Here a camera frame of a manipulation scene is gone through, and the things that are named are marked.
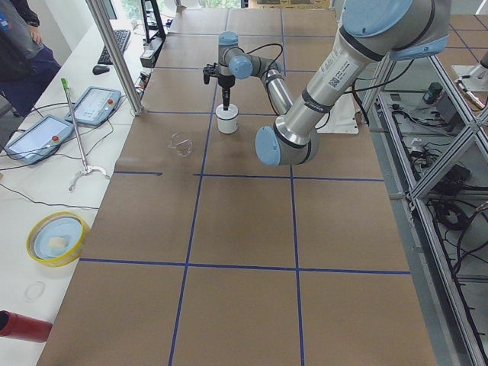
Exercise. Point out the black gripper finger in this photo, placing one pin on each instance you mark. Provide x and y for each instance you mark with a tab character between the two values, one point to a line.
227	98

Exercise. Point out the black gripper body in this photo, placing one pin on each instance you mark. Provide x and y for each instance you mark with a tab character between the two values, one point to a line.
226	81

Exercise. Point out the white mug lid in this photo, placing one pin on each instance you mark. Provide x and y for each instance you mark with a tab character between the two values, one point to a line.
227	113

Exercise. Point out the clear plastic funnel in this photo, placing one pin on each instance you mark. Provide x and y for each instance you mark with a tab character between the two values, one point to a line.
181	144

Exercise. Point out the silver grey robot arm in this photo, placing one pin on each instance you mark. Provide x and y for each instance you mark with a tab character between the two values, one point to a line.
369	31

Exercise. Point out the white enamel mug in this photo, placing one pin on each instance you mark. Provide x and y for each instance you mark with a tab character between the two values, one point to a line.
227	126

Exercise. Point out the far blue teach pendant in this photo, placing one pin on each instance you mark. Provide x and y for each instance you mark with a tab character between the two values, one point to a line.
96	105

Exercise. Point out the blue teach pendant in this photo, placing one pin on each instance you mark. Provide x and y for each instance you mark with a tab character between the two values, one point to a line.
40	141
96	105

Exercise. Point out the black computer mouse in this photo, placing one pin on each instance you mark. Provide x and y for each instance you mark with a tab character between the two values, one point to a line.
100	69

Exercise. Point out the near blue teach pendant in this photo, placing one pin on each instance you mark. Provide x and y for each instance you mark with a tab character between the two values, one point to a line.
40	141

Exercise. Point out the person in dark clothes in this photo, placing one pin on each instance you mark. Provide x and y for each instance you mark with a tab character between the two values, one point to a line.
28	66

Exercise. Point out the light blue plate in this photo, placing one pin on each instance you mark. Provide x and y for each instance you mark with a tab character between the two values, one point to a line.
57	237

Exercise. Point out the clear round lid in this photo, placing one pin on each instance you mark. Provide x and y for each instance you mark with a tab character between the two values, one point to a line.
34	291

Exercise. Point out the red cylinder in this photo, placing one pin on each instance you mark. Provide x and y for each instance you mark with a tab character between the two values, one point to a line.
17	326

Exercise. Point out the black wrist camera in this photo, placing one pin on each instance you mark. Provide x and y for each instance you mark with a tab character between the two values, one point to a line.
210	71

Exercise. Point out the aluminium frame post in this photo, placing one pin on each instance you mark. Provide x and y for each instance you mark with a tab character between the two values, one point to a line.
102	21

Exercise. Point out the green handled reach grabber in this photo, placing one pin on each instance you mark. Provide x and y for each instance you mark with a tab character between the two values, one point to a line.
86	168

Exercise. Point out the aluminium side frame rail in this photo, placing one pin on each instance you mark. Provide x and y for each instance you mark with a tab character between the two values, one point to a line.
429	119

